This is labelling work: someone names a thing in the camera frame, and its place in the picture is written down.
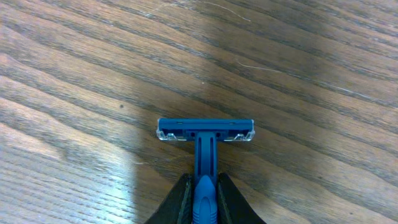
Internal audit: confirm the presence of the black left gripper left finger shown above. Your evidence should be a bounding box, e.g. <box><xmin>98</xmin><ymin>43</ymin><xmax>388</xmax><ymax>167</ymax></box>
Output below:
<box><xmin>145</xmin><ymin>174</ymin><xmax>193</xmax><ymax>224</ymax></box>

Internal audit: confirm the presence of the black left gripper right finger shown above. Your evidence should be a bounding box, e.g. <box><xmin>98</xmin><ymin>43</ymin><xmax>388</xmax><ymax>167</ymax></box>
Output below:
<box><xmin>216</xmin><ymin>173</ymin><xmax>266</xmax><ymax>224</ymax></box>

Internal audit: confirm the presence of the blue disposable razor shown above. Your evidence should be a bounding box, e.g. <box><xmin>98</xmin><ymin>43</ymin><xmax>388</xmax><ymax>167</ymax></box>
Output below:
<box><xmin>156</xmin><ymin>118</ymin><xmax>255</xmax><ymax>224</ymax></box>

